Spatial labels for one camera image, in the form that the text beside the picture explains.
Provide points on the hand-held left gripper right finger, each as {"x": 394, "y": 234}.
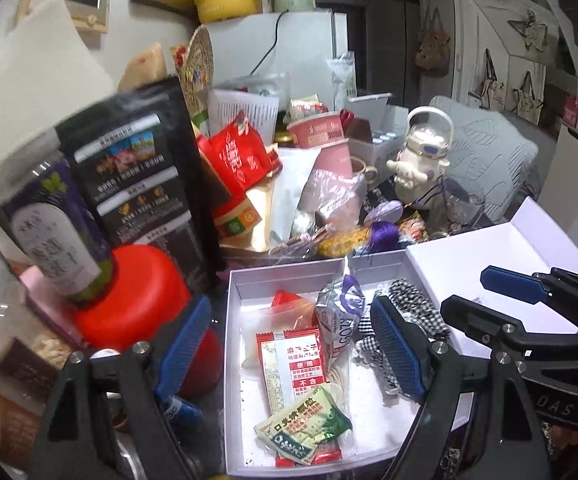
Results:
{"x": 399, "y": 350}

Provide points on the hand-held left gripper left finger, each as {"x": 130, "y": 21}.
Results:
{"x": 184, "y": 345}

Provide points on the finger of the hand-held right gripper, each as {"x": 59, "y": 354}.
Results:
{"x": 514, "y": 282}
{"x": 474, "y": 312}

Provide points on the checkered dress plush doll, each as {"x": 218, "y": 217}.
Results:
{"x": 419, "y": 305}

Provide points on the lavender gift box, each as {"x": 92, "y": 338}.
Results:
{"x": 469, "y": 255}

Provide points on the white fabric flower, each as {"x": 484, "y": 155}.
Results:
{"x": 341, "y": 380}

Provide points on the silver snack packet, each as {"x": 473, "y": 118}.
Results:
{"x": 336, "y": 320}

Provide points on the red white sachet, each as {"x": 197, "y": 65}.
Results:
{"x": 289, "y": 370}

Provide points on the green sachet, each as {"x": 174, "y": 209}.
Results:
{"x": 314, "y": 425}

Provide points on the blue tablet tube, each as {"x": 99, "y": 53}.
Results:
{"x": 184, "y": 410}

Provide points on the red canister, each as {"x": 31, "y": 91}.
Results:
{"x": 134, "y": 300}

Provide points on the clear drinking glass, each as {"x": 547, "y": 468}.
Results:
{"x": 461, "y": 207}

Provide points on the purple tassel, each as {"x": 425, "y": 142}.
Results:
{"x": 381, "y": 237}

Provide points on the yellow patterned packet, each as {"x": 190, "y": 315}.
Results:
{"x": 341, "y": 245}

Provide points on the white counter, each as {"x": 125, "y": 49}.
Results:
{"x": 569, "y": 170}

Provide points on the orange snack packet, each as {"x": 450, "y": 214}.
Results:
{"x": 239, "y": 220}

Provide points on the white cartoon water bottle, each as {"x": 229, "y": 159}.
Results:
{"x": 419, "y": 160}

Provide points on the beige ceramic mug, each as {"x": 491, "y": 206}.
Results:
{"x": 364, "y": 172}

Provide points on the black stand-up pouch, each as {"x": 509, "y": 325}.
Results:
{"x": 144, "y": 170}

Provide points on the cluster of clear food jars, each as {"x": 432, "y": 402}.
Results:
{"x": 54, "y": 220}

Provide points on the cream tote bag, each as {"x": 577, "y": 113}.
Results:
{"x": 489, "y": 85}
{"x": 526, "y": 102}

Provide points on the white foil pouch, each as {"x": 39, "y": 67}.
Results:
{"x": 289, "y": 185}

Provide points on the red snack packets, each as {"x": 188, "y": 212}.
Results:
{"x": 239, "y": 160}

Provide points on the pink tumbler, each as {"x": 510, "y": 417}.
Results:
{"x": 329, "y": 170}

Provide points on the grey open carton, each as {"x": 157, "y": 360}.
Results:
{"x": 369, "y": 110}

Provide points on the pink paper cup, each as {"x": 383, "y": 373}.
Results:
{"x": 314, "y": 132}

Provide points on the brown bear bag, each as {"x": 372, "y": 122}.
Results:
{"x": 431, "y": 50}

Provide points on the clear container with papers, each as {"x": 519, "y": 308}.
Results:
{"x": 249, "y": 105}

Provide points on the green white packet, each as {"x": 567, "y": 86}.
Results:
{"x": 341, "y": 77}

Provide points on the woven round fan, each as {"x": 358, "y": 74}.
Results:
{"x": 199, "y": 70}

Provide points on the beige packet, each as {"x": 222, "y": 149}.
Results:
{"x": 144, "y": 70}

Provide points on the white refrigerator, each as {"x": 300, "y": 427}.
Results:
{"x": 304, "y": 45}

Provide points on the white foam board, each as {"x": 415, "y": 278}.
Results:
{"x": 44, "y": 60}

